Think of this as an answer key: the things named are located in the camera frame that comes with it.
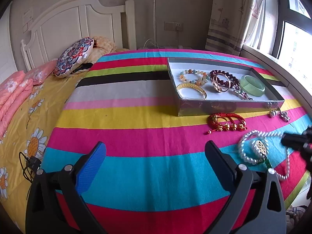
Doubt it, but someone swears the white pearl necklace with pendant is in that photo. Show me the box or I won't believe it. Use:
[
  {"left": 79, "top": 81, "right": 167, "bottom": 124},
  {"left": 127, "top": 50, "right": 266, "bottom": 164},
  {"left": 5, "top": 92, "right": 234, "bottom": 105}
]
[{"left": 237, "top": 129, "right": 291, "bottom": 182}]

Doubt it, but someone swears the green jade bangle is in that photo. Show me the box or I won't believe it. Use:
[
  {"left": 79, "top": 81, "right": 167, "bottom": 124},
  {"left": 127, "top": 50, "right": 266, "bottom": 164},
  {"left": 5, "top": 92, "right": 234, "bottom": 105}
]
[{"left": 239, "top": 75, "right": 265, "bottom": 97}]

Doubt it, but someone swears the silver jewelled hair clip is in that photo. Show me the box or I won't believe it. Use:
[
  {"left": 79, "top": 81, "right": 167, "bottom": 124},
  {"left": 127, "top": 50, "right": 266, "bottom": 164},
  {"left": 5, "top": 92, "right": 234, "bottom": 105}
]
[{"left": 233, "top": 87, "right": 253, "bottom": 100}]

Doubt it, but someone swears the red cord gold charm bracelet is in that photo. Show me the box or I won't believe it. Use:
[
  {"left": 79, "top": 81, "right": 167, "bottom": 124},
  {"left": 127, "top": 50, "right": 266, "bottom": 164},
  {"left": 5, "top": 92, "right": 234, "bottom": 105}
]
[{"left": 204, "top": 112, "right": 248, "bottom": 135}]

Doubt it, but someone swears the dark red bead bracelet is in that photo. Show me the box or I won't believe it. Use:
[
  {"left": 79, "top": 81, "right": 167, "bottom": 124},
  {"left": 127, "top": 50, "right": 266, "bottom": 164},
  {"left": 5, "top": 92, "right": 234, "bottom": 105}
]
[{"left": 209, "top": 69, "right": 241, "bottom": 89}]

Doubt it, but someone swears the pastel multicolour bead bracelet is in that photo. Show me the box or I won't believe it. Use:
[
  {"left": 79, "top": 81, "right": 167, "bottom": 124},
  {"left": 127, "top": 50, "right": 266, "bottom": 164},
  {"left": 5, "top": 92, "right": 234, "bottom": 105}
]
[{"left": 179, "top": 69, "right": 211, "bottom": 86}]

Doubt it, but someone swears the grey cardboard tray box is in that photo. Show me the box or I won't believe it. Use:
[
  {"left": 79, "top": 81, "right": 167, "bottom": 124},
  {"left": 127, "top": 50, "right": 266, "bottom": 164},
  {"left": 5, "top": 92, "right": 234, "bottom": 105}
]
[{"left": 168, "top": 58, "right": 285, "bottom": 116}]

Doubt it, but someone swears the gold mesh bangle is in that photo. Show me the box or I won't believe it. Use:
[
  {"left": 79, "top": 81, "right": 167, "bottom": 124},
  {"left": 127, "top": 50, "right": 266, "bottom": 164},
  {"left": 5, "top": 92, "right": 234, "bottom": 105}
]
[{"left": 176, "top": 83, "right": 207, "bottom": 100}]

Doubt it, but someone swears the pearl earring pair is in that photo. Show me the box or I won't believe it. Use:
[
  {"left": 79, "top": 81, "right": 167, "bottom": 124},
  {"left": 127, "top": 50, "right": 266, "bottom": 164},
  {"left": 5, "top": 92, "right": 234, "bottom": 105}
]
[{"left": 269, "top": 110, "right": 279, "bottom": 118}]

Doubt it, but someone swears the yellow daisy bedsheet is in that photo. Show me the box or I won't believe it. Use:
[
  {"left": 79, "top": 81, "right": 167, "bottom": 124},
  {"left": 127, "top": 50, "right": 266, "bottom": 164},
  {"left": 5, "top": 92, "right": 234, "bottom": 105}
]
[{"left": 0, "top": 48, "right": 130, "bottom": 232}]

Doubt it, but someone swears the dark framed window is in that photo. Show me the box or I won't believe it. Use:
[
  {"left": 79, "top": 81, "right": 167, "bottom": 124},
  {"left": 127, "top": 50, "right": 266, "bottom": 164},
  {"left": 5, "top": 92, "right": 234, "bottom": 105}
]
[{"left": 262, "top": 0, "right": 311, "bottom": 68}]

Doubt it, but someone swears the rainbow striped tablecloth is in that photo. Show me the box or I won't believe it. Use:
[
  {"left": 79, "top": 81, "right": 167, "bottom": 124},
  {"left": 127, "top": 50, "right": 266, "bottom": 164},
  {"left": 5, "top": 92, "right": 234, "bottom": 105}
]
[{"left": 42, "top": 49, "right": 311, "bottom": 233}]

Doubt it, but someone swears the folded pink floral quilt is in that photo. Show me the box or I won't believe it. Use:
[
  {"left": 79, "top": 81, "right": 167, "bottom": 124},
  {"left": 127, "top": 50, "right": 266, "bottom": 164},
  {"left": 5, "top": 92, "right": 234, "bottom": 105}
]
[{"left": 1, "top": 71, "right": 33, "bottom": 139}]

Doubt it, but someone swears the pink floral pillow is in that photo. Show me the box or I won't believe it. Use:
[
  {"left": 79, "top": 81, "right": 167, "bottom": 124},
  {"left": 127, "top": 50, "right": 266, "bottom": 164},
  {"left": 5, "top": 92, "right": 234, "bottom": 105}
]
[{"left": 24, "top": 59, "right": 57, "bottom": 86}]

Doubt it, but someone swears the printed beige curtain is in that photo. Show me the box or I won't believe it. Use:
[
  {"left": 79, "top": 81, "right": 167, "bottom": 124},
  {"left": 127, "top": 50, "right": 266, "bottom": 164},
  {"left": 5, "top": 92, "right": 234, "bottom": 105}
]
[{"left": 205, "top": 0, "right": 263, "bottom": 56}]

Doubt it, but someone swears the white wardrobe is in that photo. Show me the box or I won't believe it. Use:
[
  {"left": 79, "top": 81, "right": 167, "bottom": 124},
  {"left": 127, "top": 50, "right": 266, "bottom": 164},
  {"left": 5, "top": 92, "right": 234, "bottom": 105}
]
[{"left": 0, "top": 3, "right": 17, "bottom": 83}]

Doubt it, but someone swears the round patterned cushion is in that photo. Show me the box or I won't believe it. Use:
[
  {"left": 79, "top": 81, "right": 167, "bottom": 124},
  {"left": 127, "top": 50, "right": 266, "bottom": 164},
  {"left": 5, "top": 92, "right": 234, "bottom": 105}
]
[{"left": 54, "top": 37, "right": 95, "bottom": 78}]

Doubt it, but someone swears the beige fuzzy blanket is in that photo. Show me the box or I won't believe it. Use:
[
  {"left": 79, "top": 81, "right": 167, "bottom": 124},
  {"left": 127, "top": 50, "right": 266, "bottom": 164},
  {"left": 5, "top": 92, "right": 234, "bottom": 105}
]
[{"left": 85, "top": 36, "right": 117, "bottom": 64}]

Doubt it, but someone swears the white bedside table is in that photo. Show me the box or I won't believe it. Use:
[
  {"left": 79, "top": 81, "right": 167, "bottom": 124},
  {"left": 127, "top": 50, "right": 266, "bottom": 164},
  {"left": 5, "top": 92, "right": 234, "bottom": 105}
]
[{"left": 138, "top": 45, "right": 192, "bottom": 50}]

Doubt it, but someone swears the white wooden headboard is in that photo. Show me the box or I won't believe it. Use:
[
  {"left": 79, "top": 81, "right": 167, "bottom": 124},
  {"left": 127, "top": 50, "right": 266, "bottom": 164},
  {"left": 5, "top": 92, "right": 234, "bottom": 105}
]
[{"left": 21, "top": 0, "right": 137, "bottom": 70}]

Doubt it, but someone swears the black cable on bed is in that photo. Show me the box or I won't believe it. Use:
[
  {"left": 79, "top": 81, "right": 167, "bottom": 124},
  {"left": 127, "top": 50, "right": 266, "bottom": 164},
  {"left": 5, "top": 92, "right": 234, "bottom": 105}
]
[{"left": 18, "top": 151, "right": 41, "bottom": 183}]

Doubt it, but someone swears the white charging cable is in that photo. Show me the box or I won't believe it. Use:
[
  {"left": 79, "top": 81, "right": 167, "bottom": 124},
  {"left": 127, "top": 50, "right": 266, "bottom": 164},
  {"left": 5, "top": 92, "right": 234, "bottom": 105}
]
[{"left": 143, "top": 38, "right": 161, "bottom": 49}]

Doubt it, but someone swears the wall power socket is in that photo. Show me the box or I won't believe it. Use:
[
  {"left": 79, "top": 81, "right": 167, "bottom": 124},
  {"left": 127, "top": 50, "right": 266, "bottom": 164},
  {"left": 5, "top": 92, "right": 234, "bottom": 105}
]
[{"left": 164, "top": 22, "right": 183, "bottom": 32}]

